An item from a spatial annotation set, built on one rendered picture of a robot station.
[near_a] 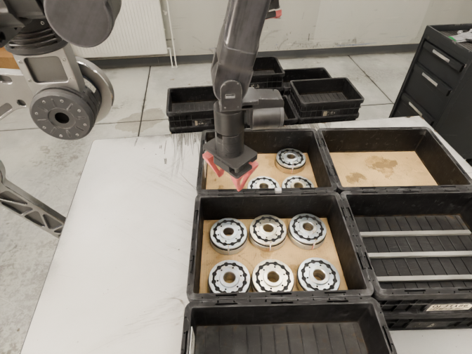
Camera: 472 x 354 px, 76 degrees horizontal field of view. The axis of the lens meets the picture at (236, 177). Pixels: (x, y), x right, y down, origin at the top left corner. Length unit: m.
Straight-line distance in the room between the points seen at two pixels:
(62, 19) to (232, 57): 0.23
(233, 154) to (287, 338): 0.42
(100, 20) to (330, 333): 0.73
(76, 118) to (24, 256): 1.43
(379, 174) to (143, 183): 0.87
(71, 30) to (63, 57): 0.34
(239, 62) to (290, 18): 3.36
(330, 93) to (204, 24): 1.90
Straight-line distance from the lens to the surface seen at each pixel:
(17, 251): 2.23
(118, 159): 1.39
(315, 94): 2.24
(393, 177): 1.16
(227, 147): 0.59
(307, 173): 1.07
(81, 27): 0.48
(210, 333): 0.76
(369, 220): 0.99
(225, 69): 0.50
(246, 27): 0.49
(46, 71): 0.86
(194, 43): 3.78
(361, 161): 1.18
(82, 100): 0.84
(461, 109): 2.33
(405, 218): 1.04
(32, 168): 2.74
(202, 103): 2.08
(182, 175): 1.24
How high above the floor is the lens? 1.55
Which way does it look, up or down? 45 degrees down
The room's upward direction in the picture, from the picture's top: straight up
